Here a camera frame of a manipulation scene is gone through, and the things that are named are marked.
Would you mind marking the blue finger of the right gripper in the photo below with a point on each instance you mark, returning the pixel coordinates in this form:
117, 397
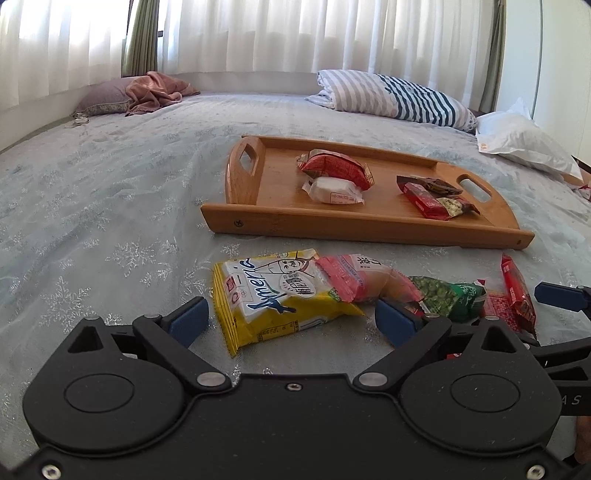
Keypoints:
576, 299

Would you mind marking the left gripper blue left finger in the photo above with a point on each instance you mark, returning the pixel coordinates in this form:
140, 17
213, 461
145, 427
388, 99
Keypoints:
165, 340

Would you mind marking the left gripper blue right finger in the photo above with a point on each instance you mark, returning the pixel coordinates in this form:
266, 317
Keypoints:
418, 340

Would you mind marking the green pea snack bag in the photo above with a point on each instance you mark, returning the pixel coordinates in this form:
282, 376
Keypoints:
459, 302

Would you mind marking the pink bread pack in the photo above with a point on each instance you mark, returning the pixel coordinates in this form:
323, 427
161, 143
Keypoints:
359, 278

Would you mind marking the yellow white cracker pack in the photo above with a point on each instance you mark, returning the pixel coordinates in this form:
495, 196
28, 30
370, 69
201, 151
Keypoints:
267, 297

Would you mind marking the long red chocolate bar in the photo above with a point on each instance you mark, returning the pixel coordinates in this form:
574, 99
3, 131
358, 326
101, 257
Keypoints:
425, 202

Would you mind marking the gold red candy bag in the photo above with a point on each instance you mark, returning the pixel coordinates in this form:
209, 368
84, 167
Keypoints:
456, 206

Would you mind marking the brown wafer pack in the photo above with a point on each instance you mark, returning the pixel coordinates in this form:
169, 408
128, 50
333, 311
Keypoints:
434, 185

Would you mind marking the white mochi cake pack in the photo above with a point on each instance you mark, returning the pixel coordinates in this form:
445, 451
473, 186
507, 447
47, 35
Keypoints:
333, 191

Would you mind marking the red crinkled snack bag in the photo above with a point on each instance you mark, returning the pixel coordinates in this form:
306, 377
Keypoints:
324, 163

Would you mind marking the red Biscoff biscuit pack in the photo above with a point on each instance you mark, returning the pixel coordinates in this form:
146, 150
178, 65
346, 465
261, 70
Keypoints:
496, 305

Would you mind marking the person's right hand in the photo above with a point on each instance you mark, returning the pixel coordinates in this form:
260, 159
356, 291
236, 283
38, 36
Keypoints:
583, 440

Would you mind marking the grey bedspread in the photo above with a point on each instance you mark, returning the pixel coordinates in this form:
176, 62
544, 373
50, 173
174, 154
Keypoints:
105, 219

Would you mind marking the white pillow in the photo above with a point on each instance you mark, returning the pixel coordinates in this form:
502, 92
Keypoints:
513, 135

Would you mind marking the small trinket on bed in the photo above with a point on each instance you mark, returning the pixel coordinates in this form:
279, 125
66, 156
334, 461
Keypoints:
78, 120

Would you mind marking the pink blanket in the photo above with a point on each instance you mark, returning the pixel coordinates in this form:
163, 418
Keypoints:
154, 91

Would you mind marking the mauve pillow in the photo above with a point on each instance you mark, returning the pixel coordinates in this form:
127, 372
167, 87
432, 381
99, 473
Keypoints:
106, 98

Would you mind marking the striped pillow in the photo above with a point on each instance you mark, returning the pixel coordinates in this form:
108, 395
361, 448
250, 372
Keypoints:
387, 96

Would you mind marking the green drape curtain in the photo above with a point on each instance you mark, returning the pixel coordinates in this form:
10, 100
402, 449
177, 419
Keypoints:
140, 46

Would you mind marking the white sheer curtain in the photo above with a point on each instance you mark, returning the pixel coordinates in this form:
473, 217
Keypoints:
50, 47

